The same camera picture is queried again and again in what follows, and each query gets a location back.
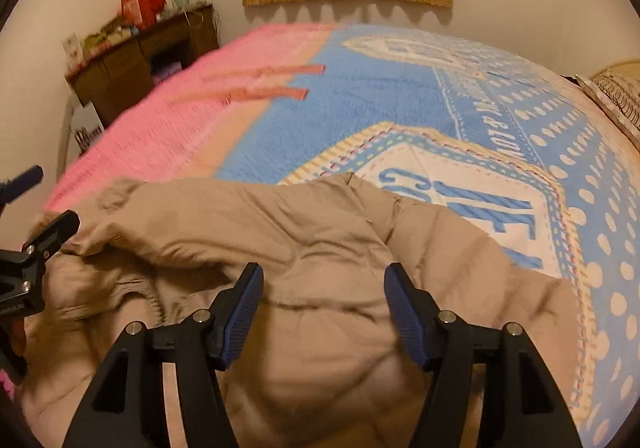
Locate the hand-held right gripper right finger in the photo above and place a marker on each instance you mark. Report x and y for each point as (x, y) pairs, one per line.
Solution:
(407, 323)

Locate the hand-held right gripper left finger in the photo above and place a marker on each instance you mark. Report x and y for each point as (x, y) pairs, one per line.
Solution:
(240, 320)

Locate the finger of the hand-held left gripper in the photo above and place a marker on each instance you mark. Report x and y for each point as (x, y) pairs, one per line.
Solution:
(26, 180)
(52, 233)

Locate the beige quilted puffer jacket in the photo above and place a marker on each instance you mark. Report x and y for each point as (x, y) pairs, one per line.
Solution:
(310, 278)

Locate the white paper bag black print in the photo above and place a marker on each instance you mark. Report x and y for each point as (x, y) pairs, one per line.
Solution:
(87, 130)

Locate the white upright card box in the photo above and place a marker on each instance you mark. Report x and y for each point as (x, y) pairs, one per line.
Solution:
(72, 53)

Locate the brown wooden desk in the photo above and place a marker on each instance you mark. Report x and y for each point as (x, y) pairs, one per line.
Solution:
(125, 68)

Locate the green cloth bundle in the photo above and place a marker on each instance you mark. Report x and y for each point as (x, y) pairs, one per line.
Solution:
(107, 39)

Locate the red gift box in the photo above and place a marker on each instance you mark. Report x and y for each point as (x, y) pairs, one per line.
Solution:
(142, 8)

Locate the bed with pink blue sheet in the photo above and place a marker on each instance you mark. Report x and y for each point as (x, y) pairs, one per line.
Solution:
(400, 93)

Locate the patterned frilled pillow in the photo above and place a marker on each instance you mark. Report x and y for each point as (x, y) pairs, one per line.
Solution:
(615, 100)

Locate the cream wooden headboard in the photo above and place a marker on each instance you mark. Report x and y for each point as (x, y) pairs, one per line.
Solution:
(617, 70)

